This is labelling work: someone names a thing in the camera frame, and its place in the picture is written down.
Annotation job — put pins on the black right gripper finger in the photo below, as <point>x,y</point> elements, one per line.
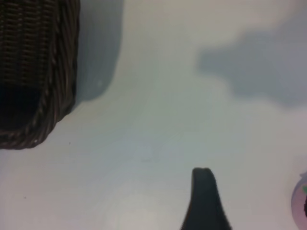
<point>204,206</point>

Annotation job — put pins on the pink peach with green stem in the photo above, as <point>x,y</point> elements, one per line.
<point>298,208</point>

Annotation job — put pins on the dark brown wicker basket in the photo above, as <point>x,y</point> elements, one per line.
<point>31,72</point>

